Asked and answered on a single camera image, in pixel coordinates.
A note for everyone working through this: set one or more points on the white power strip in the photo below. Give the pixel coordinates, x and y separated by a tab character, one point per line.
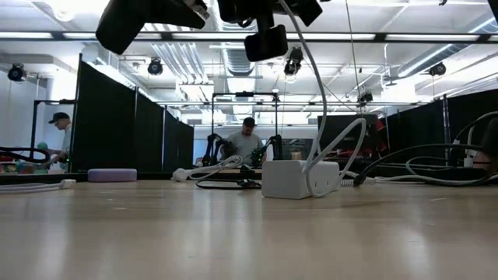
282	180

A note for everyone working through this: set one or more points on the black background robot arm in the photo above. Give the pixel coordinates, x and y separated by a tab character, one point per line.
39	157
212	148
277	145

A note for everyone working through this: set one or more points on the black ceiling spotlight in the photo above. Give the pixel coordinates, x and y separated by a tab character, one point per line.
438	69
155	68
365	98
295	64
17	73

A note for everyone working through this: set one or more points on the white ceiling pipe bundle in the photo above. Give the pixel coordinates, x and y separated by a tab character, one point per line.
175	58

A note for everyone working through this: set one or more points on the person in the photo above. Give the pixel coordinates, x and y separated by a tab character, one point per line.
66	136
245	144

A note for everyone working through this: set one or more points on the black curtain partition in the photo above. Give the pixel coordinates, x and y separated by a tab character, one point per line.
420	132
105	128

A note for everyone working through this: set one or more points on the black monitor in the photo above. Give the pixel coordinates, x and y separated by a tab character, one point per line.
342	128

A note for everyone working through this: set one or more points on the lavender flat pad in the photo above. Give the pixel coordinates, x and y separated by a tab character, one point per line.
112	176

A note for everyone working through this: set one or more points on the red and yellow equipment rack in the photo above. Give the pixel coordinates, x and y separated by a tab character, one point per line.
375	155

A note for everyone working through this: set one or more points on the colourful storage bins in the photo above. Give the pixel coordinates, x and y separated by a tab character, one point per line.
23	168

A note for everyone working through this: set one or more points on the white plug adapter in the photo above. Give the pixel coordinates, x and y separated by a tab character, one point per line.
468	161

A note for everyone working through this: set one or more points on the silver ventilation duct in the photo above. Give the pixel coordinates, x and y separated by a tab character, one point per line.
239	68

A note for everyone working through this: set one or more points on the black gantry frame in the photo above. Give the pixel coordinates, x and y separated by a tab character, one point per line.
50	102
244	94

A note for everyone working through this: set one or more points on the black overhead frame bar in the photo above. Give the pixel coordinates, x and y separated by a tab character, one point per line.
389	37

